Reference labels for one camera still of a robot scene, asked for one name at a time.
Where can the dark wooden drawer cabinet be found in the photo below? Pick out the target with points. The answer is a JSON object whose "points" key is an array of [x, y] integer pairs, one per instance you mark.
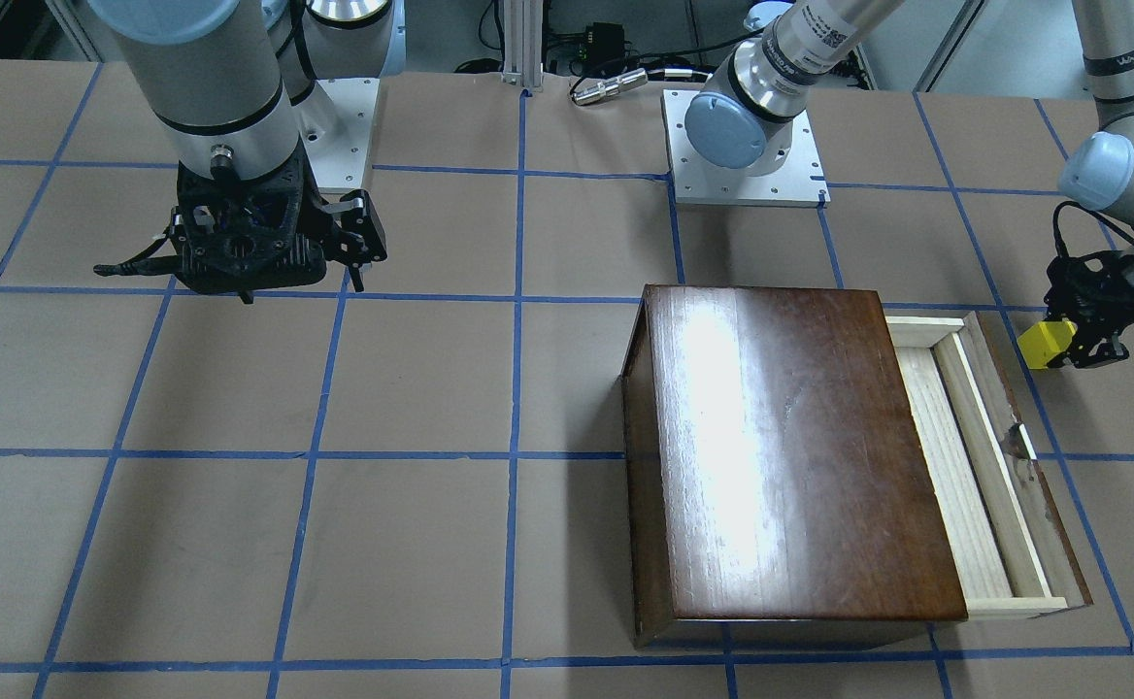
{"points": [[778, 491]]}

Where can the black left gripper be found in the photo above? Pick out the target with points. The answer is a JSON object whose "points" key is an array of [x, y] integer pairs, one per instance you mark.
{"points": [[1117, 301]]}

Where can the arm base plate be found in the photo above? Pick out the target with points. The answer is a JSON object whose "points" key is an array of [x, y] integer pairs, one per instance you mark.
{"points": [[797, 180], [337, 122]]}

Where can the yellow block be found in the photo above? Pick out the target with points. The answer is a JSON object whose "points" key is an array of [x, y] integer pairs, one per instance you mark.
{"points": [[1045, 345]]}

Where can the white drawer handle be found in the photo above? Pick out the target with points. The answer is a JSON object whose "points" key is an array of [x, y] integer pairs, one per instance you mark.
{"points": [[1017, 443]]}

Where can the light wooden drawer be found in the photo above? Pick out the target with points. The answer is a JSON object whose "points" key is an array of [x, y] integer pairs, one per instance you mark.
{"points": [[1010, 549]]}

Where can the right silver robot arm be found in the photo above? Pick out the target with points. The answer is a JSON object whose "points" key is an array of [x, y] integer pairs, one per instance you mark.
{"points": [[223, 76]]}

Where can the aluminium frame post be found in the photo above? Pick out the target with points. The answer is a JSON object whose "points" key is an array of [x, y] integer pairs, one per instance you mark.
{"points": [[523, 43]]}

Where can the silver metal connector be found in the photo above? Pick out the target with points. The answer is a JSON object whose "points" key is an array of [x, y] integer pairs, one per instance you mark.
{"points": [[609, 88]]}

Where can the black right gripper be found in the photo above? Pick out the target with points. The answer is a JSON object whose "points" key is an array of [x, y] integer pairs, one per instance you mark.
{"points": [[361, 229]]}

